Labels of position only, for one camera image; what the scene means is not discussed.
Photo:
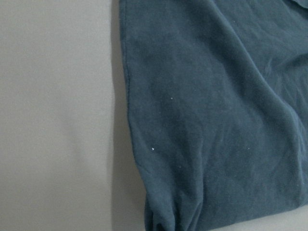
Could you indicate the black graphic t-shirt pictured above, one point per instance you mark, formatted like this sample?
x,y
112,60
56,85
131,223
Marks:
x,y
217,94

